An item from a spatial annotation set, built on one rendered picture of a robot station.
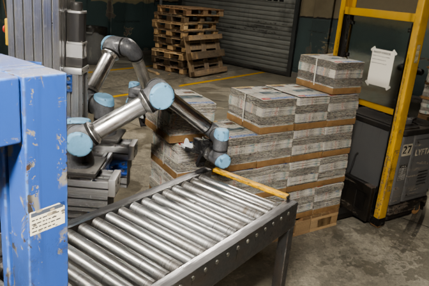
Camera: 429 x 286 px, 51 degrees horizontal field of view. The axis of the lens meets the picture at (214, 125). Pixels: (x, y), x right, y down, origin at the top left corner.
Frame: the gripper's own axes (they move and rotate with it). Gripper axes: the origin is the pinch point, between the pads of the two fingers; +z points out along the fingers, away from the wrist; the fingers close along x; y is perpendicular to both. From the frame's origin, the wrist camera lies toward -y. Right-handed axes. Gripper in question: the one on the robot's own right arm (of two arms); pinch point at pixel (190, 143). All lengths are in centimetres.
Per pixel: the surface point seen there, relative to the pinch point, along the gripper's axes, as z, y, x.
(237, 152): 7.6, -12.9, -39.4
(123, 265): -85, -5, 72
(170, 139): 8.9, 0.6, 7.7
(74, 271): -81, -5, 87
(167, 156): 20.6, -14.3, 2.9
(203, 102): 10.4, 20.5, -13.3
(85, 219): -51, -5, 74
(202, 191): -45.1, -6.0, 18.2
